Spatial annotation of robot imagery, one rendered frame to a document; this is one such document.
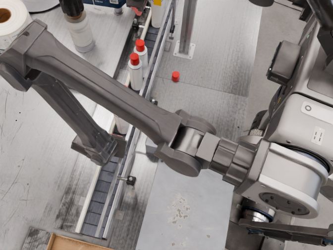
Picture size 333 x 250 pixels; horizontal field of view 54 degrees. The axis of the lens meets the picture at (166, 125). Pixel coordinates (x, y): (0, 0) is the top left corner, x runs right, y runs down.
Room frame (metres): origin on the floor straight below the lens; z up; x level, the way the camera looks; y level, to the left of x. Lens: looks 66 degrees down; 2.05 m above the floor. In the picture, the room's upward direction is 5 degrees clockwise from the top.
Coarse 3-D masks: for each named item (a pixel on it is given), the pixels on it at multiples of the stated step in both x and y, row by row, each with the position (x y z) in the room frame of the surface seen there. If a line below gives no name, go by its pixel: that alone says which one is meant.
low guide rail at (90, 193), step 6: (150, 12) 1.04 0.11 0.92; (150, 18) 1.01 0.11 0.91; (144, 30) 0.94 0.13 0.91; (144, 36) 0.91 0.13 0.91; (126, 84) 0.66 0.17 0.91; (114, 120) 0.50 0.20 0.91; (114, 126) 0.48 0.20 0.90; (96, 174) 0.29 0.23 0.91; (96, 180) 0.27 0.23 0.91; (90, 192) 0.22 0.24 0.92; (90, 198) 0.20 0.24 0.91; (84, 204) 0.18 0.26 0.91; (84, 210) 0.16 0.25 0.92; (84, 216) 0.14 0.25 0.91; (78, 222) 0.12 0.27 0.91; (78, 228) 0.10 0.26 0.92
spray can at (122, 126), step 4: (116, 116) 0.46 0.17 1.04; (116, 120) 0.46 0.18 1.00; (120, 120) 0.46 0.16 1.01; (116, 124) 0.47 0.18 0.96; (120, 124) 0.46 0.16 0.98; (124, 124) 0.46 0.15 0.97; (128, 124) 0.48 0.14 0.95; (120, 128) 0.46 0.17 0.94; (124, 128) 0.46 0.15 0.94; (120, 132) 0.46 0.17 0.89; (124, 132) 0.46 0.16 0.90
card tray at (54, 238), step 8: (56, 240) 0.06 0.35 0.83; (64, 240) 0.06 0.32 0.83; (72, 240) 0.07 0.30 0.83; (48, 248) 0.03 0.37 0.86; (56, 248) 0.04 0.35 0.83; (64, 248) 0.04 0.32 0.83; (72, 248) 0.04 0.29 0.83; (80, 248) 0.04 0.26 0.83; (88, 248) 0.04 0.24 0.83; (96, 248) 0.05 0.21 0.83; (104, 248) 0.05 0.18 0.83
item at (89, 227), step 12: (168, 12) 1.08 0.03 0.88; (156, 36) 0.94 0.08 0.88; (144, 96) 0.63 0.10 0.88; (132, 132) 0.47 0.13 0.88; (108, 168) 0.32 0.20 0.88; (120, 168) 0.33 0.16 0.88; (108, 180) 0.28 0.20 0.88; (96, 192) 0.23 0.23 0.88; (96, 204) 0.19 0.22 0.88; (96, 216) 0.15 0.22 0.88; (108, 216) 0.15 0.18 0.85; (84, 228) 0.10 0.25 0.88; (96, 228) 0.11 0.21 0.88
